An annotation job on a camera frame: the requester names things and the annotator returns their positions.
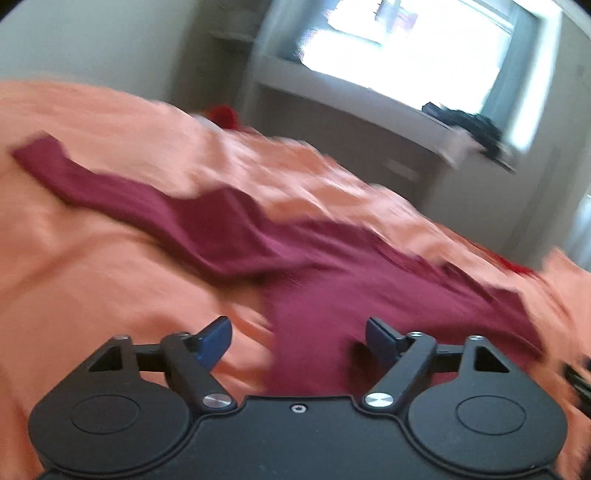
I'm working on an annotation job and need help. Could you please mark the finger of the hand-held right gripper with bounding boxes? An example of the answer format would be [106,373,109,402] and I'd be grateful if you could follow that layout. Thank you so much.
[564,353,591,394]

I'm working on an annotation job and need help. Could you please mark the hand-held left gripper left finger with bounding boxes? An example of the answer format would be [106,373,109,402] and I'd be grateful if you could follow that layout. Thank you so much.
[88,316,233,411]

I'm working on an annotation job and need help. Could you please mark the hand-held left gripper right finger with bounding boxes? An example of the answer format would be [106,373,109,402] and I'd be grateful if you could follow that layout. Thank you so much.
[362,318,511,410]

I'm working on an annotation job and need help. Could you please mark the maroon garment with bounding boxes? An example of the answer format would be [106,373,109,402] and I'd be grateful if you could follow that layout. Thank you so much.
[11,133,546,398]

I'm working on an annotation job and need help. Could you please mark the pile of dark clothes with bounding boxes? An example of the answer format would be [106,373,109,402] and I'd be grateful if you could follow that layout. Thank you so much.
[421,102,514,163]

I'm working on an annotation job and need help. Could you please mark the red cloth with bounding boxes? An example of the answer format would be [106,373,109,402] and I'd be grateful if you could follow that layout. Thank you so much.
[203,105,246,133]
[501,259,542,278]

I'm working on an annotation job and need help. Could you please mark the orange bed blanket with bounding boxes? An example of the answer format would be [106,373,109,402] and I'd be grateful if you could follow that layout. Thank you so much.
[0,79,591,480]

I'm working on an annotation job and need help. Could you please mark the window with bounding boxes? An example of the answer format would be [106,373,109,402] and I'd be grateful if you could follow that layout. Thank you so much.
[291,0,543,155]

